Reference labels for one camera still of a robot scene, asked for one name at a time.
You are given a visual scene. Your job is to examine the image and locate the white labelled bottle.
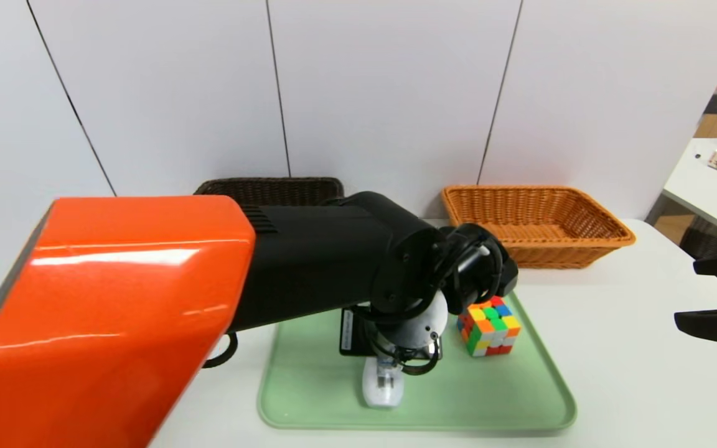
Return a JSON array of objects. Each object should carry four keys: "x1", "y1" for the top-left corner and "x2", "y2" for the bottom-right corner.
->
[{"x1": 362, "y1": 355, "x2": 406, "y2": 409}]

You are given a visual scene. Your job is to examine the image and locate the dark brown wicker basket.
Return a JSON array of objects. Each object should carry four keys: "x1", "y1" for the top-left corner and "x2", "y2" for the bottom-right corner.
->
[{"x1": 194, "y1": 177, "x2": 345, "y2": 207}]

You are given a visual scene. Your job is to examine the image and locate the orange wicker basket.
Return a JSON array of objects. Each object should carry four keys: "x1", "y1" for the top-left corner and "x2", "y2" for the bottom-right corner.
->
[{"x1": 441, "y1": 185, "x2": 637, "y2": 269}]

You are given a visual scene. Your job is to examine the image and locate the multicoloured puzzle cube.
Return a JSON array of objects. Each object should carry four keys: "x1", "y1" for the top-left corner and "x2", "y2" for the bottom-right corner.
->
[{"x1": 456, "y1": 295, "x2": 522, "y2": 358}]

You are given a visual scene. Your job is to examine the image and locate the green plastic tray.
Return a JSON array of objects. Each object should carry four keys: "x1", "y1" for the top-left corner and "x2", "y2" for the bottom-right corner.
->
[{"x1": 258, "y1": 271, "x2": 577, "y2": 431}]

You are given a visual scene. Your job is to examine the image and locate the dark textured round object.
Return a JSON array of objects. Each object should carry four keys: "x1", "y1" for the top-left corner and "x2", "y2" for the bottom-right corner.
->
[{"x1": 679, "y1": 218, "x2": 717, "y2": 262}]

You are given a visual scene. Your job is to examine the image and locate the white side table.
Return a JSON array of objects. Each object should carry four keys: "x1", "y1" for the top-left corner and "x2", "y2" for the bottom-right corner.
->
[{"x1": 645, "y1": 138, "x2": 717, "y2": 243}]

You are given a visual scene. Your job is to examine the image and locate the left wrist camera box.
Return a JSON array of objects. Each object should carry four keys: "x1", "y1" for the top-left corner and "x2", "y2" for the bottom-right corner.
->
[{"x1": 339, "y1": 306, "x2": 373, "y2": 357}]

